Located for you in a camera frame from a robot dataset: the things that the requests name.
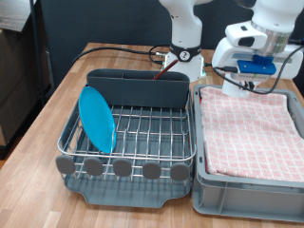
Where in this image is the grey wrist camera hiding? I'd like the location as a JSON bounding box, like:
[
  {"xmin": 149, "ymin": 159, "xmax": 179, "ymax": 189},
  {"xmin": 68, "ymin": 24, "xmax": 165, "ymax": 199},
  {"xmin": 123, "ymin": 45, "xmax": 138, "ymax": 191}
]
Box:
[{"xmin": 230, "ymin": 71, "xmax": 272, "ymax": 82}]

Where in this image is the dark grey shelf board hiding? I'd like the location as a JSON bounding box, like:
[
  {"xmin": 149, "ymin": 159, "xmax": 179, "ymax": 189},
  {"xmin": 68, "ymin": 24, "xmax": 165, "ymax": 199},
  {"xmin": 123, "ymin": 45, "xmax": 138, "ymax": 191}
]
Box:
[{"xmin": 0, "ymin": 0, "xmax": 38, "ymax": 33}]

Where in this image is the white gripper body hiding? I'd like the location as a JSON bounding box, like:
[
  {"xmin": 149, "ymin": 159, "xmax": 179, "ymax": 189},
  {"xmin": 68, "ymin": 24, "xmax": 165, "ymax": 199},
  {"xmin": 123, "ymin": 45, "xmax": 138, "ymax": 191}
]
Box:
[{"xmin": 211, "ymin": 37, "xmax": 304, "ymax": 81}]

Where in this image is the black camera cable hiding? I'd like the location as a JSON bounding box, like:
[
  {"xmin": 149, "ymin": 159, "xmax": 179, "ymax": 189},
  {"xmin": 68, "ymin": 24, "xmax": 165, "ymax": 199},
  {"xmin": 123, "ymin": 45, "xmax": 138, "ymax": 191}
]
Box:
[{"xmin": 212, "ymin": 37, "xmax": 304, "ymax": 95}]

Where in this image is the dark backdrop curtain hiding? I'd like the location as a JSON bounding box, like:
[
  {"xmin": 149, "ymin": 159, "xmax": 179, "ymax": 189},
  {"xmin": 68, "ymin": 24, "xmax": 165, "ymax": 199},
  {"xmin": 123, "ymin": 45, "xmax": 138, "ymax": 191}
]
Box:
[{"xmin": 39, "ymin": 0, "xmax": 304, "ymax": 96}]

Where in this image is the grey dish drying rack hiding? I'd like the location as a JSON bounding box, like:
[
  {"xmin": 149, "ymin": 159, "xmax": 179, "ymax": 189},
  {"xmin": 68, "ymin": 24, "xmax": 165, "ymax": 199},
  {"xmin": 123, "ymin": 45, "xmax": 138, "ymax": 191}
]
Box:
[{"xmin": 59, "ymin": 94, "xmax": 195, "ymax": 209}]

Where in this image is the dark grey cutlery holder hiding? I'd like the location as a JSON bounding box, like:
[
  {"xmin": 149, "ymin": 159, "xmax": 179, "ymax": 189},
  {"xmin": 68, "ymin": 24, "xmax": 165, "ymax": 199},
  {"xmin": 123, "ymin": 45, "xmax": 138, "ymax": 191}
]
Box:
[{"xmin": 85, "ymin": 68, "xmax": 191, "ymax": 109}]

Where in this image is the thick black power cable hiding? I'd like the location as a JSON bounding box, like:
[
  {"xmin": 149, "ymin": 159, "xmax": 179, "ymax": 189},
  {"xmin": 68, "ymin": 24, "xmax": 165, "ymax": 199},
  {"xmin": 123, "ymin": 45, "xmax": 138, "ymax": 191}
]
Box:
[{"xmin": 71, "ymin": 44, "xmax": 170, "ymax": 66}]

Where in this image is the brown wooden spoon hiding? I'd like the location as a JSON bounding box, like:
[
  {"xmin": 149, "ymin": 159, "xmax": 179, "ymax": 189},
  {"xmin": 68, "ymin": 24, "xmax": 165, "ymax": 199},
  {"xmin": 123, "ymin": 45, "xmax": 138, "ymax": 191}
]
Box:
[{"xmin": 153, "ymin": 59, "xmax": 179, "ymax": 81}]

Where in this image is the pink checked towel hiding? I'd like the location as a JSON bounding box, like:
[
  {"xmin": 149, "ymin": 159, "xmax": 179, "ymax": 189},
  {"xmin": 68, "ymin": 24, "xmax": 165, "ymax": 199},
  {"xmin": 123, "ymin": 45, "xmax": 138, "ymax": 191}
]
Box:
[{"xmin": 199, "ymin": 85, "xmax": 304, "ymax": 183}]

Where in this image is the steel wire dish rack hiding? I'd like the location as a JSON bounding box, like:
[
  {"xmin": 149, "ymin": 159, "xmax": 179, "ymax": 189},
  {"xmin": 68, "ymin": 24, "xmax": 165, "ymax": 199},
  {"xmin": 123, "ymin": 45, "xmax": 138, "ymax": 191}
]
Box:
[{"xmin": 56, "ymin": 83, "xmax": 198, "ymax": 185}]

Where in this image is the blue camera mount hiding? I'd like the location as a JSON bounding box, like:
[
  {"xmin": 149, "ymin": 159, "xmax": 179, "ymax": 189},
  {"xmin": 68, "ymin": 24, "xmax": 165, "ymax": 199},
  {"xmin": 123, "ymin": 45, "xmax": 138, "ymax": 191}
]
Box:
[{"xmin": 237, "ymin": 54, "xmax": 277, "ymax": 76}]

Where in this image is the black metal pole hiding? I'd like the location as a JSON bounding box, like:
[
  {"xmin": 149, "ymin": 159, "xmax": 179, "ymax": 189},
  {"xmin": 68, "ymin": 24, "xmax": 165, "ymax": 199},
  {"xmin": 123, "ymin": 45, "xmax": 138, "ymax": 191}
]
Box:
[{"xmin": 28, "ymin": 0, "xmax": 46, "ymax": 107}]

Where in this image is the grey plastic crate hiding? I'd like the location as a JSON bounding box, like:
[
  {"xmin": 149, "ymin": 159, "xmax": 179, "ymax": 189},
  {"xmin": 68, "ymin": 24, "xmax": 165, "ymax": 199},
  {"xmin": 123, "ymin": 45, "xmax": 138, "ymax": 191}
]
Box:
[{"xmin": 192, "ymin": 84, "xmax": 304, "ymax": 222}]

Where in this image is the blue plate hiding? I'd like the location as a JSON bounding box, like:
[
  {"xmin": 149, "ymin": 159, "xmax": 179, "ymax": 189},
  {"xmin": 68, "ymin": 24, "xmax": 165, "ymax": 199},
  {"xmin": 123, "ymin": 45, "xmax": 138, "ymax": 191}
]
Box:
[{"xmin": 78, "ymin": 85, "xmax": 117, "ymax": 155}]

